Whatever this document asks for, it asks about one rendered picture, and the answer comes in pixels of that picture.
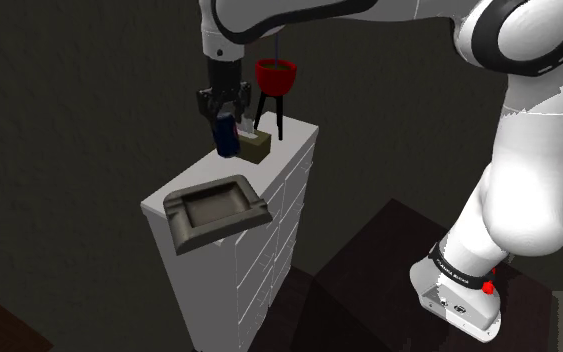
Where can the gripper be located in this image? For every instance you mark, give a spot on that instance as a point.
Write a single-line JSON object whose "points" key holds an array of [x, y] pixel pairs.
{"points": [[223, 77]]}

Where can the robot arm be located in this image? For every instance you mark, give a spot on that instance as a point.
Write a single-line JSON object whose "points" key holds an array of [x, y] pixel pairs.
{"points": [[529, 166]]}

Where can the dark blue can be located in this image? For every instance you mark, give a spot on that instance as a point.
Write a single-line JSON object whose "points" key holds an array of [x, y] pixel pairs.
{"points": [[227, 137]]}

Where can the olive tissue box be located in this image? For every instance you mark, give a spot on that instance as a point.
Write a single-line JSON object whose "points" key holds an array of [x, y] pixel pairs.
{"points": [[255, 145]]}

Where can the red plant pot on stand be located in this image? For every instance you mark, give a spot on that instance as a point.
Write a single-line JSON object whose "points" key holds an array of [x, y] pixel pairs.
{"points": [[275, 77]]}

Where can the grey square ashtray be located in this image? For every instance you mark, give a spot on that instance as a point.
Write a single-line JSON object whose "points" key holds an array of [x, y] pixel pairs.
{"points": [[212, 210]]}

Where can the white chest of drawers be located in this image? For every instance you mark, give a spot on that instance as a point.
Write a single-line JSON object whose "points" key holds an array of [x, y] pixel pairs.
{"points": [[222, 292]]}

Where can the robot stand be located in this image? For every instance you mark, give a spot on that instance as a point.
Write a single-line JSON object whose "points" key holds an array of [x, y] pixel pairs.
{"points": [[373, 273]]}

